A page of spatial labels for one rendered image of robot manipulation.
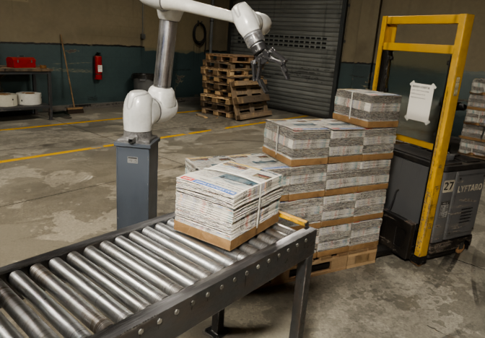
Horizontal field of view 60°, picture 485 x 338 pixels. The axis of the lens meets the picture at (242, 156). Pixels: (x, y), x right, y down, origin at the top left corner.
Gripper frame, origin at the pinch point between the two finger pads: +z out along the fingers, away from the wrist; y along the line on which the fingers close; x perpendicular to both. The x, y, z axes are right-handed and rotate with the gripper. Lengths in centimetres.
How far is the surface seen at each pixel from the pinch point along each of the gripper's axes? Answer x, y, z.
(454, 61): 145, 49, 29
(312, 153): 65, -34, 42
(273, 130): 65, -53, 17
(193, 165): 12, -83, 15
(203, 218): -60, -22, 39
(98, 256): -94, -43, 33
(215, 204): -60, -13, 36
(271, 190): -33, -6, 42
